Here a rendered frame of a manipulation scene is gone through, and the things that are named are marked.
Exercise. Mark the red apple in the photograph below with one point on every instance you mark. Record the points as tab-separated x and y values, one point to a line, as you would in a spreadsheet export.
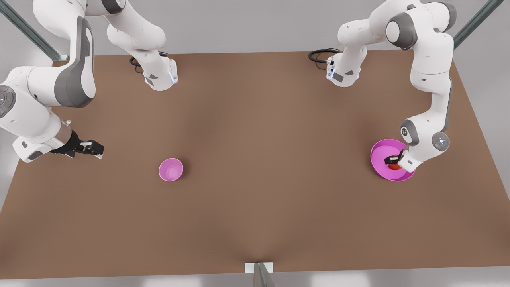
394	166

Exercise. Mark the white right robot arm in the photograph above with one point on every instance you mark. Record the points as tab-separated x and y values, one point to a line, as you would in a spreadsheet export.
71	79

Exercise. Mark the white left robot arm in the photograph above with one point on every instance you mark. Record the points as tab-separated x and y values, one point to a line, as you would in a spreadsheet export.
432	59

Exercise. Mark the pink plate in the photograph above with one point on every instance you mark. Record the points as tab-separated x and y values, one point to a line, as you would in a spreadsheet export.
382	159

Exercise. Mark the pink bowl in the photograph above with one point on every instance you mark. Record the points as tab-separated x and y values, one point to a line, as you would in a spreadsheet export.
171	169

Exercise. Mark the silver frame post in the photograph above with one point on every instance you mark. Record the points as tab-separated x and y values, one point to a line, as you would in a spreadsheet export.
476	20
261	273
28	32

